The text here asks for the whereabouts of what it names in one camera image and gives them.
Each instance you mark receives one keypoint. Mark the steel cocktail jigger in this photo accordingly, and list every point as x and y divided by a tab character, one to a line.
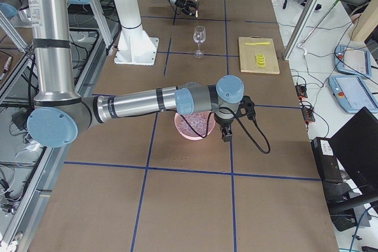
196	8

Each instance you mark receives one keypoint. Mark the blue teach pendant near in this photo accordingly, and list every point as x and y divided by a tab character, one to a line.
352	93

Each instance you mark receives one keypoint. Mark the blue teach pendant far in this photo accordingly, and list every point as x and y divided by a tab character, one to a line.
353	60

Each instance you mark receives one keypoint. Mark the black box device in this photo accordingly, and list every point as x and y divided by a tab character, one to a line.
326	161

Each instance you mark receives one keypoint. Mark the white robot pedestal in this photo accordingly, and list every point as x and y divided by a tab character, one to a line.
135	47

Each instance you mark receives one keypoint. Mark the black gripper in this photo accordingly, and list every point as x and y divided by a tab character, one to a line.
179	0
224	123

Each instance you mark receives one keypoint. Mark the black monitor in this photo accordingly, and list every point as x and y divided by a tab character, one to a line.
355	146

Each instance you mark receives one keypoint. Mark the bamboo cutting board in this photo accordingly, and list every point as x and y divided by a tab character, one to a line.
247	57

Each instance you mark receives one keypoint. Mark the green handled reacher grabber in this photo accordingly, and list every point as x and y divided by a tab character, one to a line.
301	44

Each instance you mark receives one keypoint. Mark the wooden plank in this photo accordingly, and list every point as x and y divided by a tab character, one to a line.
366	24

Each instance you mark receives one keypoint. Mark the yellow plastic knife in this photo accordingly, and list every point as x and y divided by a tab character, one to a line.
257	43

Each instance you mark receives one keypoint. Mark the clear wine glass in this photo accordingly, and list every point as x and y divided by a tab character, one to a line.
199	38

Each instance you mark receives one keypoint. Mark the pink bowl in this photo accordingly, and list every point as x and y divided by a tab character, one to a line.
210	126

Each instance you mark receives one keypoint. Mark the blue teach pendant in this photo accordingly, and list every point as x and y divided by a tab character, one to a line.
352	93
353	60

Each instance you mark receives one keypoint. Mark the pile of clear ice cubes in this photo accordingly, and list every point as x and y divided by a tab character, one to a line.
192	124

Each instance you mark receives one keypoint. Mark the aluminium frame post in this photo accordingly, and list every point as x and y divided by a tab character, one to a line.
302	22

